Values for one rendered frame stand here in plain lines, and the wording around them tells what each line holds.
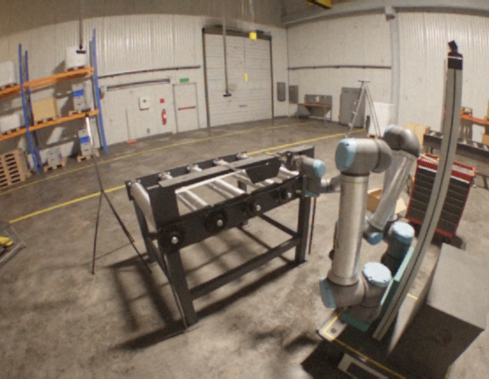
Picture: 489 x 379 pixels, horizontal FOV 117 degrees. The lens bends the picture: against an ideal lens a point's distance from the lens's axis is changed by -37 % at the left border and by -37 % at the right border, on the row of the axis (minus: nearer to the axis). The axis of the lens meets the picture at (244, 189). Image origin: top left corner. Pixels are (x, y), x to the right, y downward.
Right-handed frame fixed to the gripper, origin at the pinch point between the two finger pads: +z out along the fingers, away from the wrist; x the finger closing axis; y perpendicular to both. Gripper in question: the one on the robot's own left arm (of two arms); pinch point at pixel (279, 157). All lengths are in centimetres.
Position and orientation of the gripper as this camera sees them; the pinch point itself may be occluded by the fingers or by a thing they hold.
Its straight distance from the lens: 157.0
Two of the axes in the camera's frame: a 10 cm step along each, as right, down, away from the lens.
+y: -8.0, 2.7, -5.3
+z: -6.0, -3.0, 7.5
